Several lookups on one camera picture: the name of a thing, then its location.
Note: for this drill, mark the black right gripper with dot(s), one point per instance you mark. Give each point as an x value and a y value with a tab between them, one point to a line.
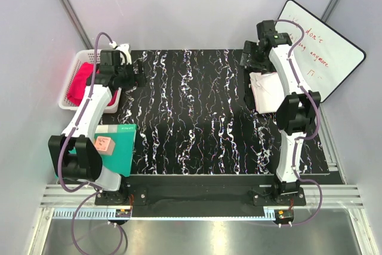
249	47

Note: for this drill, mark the aluminium frame rail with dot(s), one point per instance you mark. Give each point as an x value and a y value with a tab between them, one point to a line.
331	196

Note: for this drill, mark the white plastic basket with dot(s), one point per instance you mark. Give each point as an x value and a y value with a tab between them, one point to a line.
80	58

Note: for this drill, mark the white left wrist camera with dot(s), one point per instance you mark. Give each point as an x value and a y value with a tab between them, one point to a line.
124	50

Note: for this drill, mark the folded white t shirt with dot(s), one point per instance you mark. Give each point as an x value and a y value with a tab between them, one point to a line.
267	90

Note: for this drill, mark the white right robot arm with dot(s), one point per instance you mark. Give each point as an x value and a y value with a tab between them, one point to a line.
273	53

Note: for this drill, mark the crimson red t shirt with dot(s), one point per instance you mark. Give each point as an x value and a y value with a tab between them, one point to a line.
77	88

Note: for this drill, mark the pink eraser block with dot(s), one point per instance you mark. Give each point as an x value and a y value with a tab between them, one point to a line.
104	145

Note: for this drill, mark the black marbled table mat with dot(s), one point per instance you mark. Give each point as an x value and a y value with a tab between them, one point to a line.
191	116

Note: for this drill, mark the green paper folder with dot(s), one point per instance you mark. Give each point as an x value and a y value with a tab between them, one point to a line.
120	161

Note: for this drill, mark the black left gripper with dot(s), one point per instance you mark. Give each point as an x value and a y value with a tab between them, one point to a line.
131	83

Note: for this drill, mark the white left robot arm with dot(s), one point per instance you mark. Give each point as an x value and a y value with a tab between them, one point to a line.
73	153

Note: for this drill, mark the white whiteboard black frame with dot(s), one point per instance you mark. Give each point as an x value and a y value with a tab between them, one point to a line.
324	56

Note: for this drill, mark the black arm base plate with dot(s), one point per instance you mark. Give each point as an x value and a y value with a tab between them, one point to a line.
278	189

